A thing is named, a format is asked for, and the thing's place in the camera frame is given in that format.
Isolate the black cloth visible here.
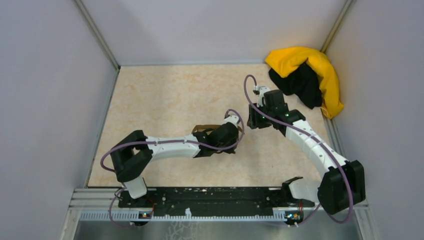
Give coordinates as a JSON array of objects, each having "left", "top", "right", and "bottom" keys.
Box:
[{"left": 268, "top": 62, "right": 323, "bottom": 109}]

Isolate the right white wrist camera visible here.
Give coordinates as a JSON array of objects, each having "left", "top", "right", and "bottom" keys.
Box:
[{"left": 253, "top": 85, "right": 271, "bottom": 108}]

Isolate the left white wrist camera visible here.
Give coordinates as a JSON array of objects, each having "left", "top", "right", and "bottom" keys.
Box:
[{"left": 224, "top": 113, "right": 241, "bottom": 128}]

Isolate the right corner aluminium post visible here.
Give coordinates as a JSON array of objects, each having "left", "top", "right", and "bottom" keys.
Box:
[{"left": 320, "top": 0, "right": 357, "bottom": 54}]

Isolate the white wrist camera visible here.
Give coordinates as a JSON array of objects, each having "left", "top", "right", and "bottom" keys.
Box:
[
  {"left": 253, "top": 85, "right": 271, "bottom": 108},
  {"left": 224, "top": 113, "right": 241, "bottom": 128}
]

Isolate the brown cardboard box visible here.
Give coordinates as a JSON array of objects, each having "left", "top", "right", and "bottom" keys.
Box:
[{"left": 191, "top": 122, "right": 242, "bottom": 137}]

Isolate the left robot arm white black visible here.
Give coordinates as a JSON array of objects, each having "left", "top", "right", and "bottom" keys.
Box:
[{"left": 108, "top": 122, "right": 245, "bottom": 207}]

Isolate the aluminium front rail frame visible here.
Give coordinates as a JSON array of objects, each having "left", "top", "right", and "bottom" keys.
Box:
[{"left": 60, "top": 187, "right": 381, "bottom": 240}]

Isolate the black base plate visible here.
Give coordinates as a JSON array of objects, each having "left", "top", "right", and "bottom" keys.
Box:
[{"left": 118, "top": 187, "right": 315, "bottom": 217}]

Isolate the yellow cloth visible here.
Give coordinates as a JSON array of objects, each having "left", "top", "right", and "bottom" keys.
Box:
[{"left": 265, "top": 46, "right": 344, "bottom": 119}]

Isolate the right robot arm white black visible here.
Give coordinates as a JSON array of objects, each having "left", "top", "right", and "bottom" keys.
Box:
[{"left": 247, "top": 86, "right": 366, "bottom": 215}]

